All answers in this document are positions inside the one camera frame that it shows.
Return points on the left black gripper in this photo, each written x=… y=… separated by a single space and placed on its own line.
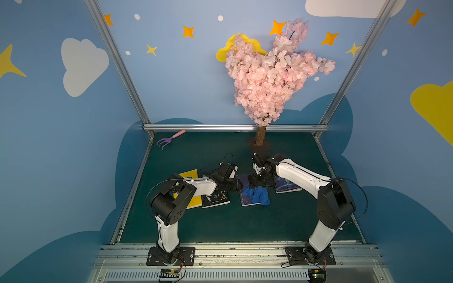
x=219 y=193

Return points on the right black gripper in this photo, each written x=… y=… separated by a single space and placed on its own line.
x=257 y=180

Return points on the purple book yellow label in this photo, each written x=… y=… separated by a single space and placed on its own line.
x=244 y=180

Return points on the black portrait cover book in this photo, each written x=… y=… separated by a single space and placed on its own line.
x=218 y=198

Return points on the blue little prince book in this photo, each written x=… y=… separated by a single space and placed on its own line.
x=285 y=186

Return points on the blue microfibre cloth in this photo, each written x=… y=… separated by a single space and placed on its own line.
x=258 y=195

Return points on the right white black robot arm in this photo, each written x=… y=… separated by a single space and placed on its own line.
x=335 y=204

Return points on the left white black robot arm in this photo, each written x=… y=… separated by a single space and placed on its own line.
x=171 y=202

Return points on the purple pink toy rake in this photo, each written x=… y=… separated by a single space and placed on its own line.
x=168 y=140

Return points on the pink blossom artificial tree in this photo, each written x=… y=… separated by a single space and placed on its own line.
x=265 y=82

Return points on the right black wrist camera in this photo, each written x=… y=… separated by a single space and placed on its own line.
x=258 y=160

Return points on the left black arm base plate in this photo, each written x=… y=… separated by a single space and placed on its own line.
x=180 y=255

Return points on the aluminium frame rail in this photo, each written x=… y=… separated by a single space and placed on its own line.
x=235 y=128

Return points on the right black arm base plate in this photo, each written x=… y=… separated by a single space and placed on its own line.
x=310 y=255

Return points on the front aluminium rail bed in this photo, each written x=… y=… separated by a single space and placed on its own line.
x=241 y=262

